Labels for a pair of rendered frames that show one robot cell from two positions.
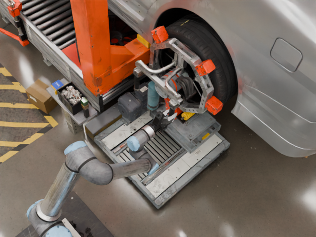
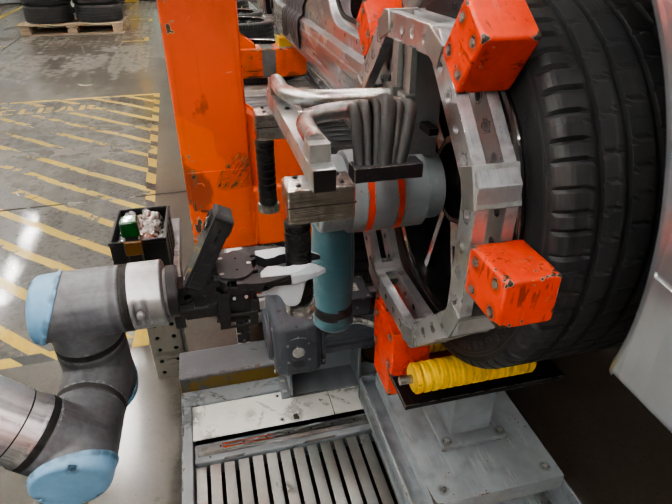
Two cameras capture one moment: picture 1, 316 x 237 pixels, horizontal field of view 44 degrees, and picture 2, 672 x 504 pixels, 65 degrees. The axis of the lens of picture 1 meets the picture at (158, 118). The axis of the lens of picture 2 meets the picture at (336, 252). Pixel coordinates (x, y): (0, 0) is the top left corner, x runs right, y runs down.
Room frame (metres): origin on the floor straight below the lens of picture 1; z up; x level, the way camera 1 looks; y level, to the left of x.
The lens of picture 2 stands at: (0.92, -0.48, 1.22)
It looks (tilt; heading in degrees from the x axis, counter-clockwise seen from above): 31 degrees down; 34
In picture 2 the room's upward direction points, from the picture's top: straight up
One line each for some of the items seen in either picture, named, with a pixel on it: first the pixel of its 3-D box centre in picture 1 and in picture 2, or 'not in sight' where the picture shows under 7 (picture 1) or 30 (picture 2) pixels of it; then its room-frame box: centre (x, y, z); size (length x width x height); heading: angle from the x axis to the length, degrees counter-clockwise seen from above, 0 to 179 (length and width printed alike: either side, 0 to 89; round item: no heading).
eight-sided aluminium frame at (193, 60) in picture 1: (179, 77); (413, 184); (1.70, -0.12, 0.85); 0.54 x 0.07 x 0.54; 48
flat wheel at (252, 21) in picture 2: not in sight; (241, 32); (5.20, 3.53, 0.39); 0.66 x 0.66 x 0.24
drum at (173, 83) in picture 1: (171, 82); (373, 188); (1.65, -0.07, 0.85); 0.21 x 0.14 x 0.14; 138
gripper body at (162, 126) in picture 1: (157, 125); (214, 289); (1.32, 0.00, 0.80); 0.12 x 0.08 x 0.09; 138
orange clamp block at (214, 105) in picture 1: (213, 105); (509, 282); (1.49, -0.35, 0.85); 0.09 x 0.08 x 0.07; 48
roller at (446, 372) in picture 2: (195, 108); (471, 367); (1.69, -0.27, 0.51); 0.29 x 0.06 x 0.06; 138
